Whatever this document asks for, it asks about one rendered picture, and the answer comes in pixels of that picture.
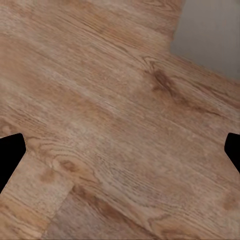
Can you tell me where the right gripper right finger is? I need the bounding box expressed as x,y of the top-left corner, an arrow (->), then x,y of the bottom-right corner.
224,132 -> 240,173

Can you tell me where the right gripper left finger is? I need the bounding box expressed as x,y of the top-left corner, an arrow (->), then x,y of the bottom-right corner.
0,133 -> 26,193

